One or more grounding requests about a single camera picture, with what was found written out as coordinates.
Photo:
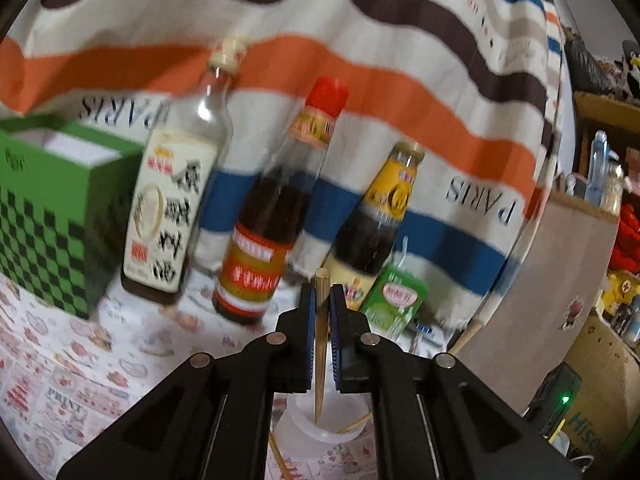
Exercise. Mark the clear plastic bottle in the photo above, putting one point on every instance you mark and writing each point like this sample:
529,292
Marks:
597,165

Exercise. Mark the dark sauce bottle yellow label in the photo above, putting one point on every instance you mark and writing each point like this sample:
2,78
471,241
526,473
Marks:
370,230

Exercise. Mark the green checkered box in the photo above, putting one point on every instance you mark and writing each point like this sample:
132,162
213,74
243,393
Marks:
60,220

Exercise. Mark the wooden shelf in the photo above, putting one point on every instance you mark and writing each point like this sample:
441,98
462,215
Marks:
600,115

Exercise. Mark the white plastic cup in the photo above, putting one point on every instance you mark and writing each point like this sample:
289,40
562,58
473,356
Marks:
302,430

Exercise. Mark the green drink carton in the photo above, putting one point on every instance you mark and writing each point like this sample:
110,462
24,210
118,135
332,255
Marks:
395,300

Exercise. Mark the red yarn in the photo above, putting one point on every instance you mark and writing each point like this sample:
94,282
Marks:
627,240

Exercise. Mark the cardboard box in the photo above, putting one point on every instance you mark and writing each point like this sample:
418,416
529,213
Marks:
600,360

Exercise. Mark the black device green light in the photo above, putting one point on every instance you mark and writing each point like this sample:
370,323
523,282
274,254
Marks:
554,390

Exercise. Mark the dark sauce bottle red cap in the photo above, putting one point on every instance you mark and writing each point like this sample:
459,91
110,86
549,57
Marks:
260,220

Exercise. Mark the wooden chopstick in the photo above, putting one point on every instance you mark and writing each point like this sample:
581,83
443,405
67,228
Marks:
466,336
322,310
278,456
355,423

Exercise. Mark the printed tablecloth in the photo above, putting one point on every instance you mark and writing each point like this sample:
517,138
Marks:
75,385

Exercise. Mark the striped cloth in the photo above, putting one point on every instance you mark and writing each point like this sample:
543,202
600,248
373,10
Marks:
400,35

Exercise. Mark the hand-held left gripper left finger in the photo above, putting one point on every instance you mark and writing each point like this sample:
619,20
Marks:
309,320

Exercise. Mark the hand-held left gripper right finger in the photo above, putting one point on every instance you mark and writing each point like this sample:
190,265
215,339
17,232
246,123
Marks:
337,320

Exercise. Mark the clear bottle white label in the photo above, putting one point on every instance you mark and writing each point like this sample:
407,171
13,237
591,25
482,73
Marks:
165,210

